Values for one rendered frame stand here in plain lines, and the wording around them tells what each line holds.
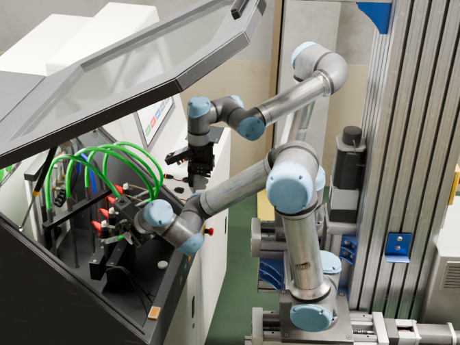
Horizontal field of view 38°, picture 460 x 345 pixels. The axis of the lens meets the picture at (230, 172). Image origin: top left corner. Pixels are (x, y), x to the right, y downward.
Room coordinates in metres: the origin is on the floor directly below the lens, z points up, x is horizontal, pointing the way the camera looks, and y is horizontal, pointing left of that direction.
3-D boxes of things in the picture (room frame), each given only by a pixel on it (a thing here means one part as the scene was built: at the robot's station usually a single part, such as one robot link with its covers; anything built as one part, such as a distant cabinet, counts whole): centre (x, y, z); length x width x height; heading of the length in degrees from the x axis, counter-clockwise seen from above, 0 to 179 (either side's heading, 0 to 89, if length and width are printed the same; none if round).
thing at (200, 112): (1.95, 0.11, 1.53); 0.09 x 0.08 x 0.11; 125
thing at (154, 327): (1.84, 0.20, 0.87); 0.62 x 0.04 x 0.16; 170
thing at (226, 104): (1.99, 0.02, 1.53); 0.11 x 0.11 x 0.08; 35
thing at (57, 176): (2.17, 0.65, 1.20); 0.13 x 0.03 x 0.31; 170
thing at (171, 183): (2.55, 0.17, 0.96); 0.70 x 0.22 x 0.03; 170
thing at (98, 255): (2.00, 0.41, 0.91); 0.34 x 0.10 x 0.15; 170
